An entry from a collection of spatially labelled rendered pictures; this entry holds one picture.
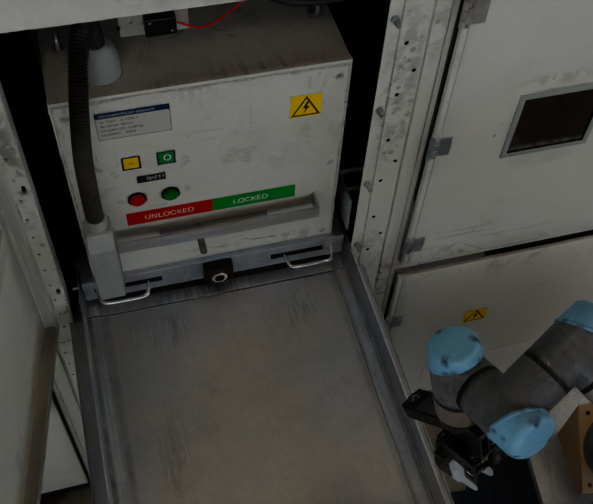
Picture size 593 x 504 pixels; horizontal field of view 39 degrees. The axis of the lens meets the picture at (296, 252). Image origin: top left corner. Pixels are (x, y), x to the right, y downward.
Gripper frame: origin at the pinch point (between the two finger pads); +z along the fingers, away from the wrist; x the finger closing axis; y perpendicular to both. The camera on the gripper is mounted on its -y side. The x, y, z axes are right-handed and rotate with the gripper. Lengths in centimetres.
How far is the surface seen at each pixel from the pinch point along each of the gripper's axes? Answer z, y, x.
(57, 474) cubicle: 52, -99, -52
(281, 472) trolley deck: 5.8, -25.9, -20.0
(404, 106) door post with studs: -42, -35, 29
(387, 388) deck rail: 7.3, -26.2, 6.5
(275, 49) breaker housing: -56, -49, 15
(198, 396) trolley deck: -1, -46, -23
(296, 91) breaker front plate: -50, -45, 14
